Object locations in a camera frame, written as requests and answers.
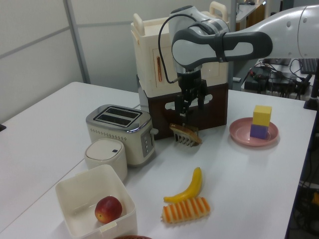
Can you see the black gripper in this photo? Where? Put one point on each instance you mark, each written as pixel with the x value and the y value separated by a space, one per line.
pixel 191 83

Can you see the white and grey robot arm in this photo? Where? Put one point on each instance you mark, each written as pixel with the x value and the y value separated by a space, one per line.
pixel 249 44

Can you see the yellow cube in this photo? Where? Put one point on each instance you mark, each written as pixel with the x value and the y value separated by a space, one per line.
pixel 261 115

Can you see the purple cube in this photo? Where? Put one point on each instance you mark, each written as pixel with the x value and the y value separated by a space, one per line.
pixel 258 131

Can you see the dark brown wooden box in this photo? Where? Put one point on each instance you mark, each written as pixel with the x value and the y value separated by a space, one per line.
pixel 214 109

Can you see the brown toy waffle piece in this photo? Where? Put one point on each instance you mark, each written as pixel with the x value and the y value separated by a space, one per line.
pixel 187 133

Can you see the cream toast rack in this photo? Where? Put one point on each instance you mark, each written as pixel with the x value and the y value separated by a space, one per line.
pixel 180 140

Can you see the pink plate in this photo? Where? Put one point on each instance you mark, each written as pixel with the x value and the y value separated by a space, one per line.
pixel 239 132

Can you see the cream and silver toaster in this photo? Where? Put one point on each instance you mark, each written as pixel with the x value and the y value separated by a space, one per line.
pixel 117 134

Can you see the yellow banana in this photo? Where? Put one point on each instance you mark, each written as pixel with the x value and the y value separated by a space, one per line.
pixel 192 189

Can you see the small white lidded container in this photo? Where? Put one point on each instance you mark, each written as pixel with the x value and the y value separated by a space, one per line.
pixel 104 154

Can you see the orange and white striped bread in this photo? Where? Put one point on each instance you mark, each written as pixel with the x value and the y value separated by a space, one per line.
pixel 185 210

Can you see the black keyboard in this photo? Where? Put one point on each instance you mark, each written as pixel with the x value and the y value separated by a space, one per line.
pixel 310 66

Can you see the red apple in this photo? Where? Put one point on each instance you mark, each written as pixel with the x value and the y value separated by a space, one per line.
pixel 107 208

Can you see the white square plastic box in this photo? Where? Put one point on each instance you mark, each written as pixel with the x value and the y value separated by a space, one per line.
pixel 74 196

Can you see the black flat device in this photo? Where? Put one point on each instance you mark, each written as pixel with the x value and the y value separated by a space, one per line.
pixel 2 127

